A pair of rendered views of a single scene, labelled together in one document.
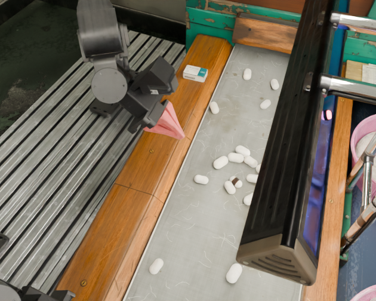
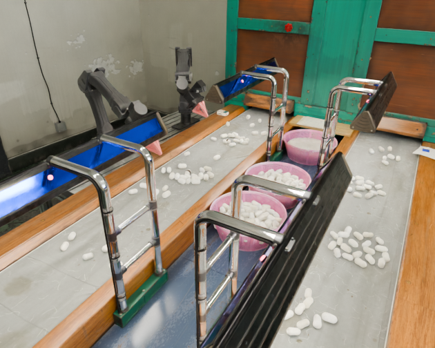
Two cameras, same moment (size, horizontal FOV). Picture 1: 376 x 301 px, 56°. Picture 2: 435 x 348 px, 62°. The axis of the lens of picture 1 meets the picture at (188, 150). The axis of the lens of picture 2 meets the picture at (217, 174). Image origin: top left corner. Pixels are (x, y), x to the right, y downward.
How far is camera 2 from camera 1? 1.28 m
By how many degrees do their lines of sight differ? 24
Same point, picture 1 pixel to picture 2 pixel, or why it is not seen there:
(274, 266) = (213, 96)
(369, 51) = (306, 110)
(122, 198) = (178, 137)
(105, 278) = (166, 151)
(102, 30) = (184, 71)
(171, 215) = (197, 146)
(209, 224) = (212, 149)
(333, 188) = not seen: hidden behind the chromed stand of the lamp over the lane
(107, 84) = (181, 83)
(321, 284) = (249, 160)
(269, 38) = (259, 102)
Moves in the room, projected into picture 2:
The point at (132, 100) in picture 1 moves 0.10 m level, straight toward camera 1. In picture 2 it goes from (189, 94) to (188, 101)
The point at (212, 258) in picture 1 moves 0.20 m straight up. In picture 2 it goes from (210, 155) to (210, 114)
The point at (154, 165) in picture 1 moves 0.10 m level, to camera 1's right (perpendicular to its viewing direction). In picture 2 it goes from (195, 132) to (214, 134)
